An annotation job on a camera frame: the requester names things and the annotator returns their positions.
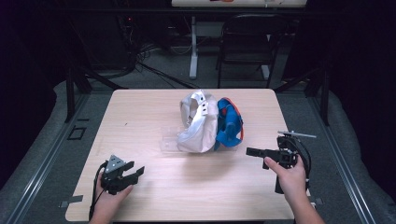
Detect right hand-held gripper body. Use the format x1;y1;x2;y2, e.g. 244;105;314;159
275;130;318;195

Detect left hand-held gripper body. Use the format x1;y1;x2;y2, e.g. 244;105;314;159
100;154;134;196

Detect blue cap with orange trim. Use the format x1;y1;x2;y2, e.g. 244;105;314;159
213;97;245;151

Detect beige baseball cap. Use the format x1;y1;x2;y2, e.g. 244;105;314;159
177;89;219;154

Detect person's left hand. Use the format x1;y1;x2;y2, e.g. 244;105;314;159
92;175;134;217

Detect person's right hand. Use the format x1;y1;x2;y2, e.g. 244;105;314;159
263;156;308;203

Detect black folding chair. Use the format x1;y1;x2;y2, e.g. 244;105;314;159
216;13;290;90

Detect white desk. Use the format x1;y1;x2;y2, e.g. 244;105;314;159
170;0;309;80

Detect dark equipment cabinet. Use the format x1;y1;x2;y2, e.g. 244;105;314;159
69;13;136;72

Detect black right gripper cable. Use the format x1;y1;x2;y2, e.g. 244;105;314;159
290;137;313;191

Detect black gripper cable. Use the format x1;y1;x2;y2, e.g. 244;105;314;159
88;161;108;221
290;137;313;191

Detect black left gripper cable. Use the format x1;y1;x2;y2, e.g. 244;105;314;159
88;161;108;221

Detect aluminium floor rail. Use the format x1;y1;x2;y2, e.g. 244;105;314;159
306;92;377;224
5;92;92;224

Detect black metal frame strut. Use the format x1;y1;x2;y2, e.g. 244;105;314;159
273;65;332;127
64;65;129;124

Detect black floor cables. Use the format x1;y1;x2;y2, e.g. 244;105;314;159
134;41;201;91

